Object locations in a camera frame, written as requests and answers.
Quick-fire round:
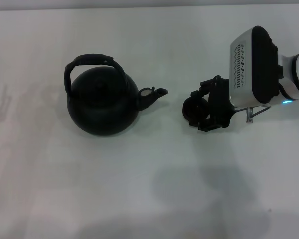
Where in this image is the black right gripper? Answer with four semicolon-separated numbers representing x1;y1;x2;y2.
189;76;236;132

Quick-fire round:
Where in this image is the small dark teacup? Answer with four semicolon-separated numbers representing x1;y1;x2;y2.
182;96;210;123

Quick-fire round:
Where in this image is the black round teapot with handle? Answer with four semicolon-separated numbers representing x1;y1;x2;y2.
63;53;169;136

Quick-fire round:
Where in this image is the silver right camera bracket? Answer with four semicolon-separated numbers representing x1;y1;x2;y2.
235;106;270;124

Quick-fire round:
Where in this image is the white vented right wrist camera box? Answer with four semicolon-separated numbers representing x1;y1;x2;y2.
229;25;286;110

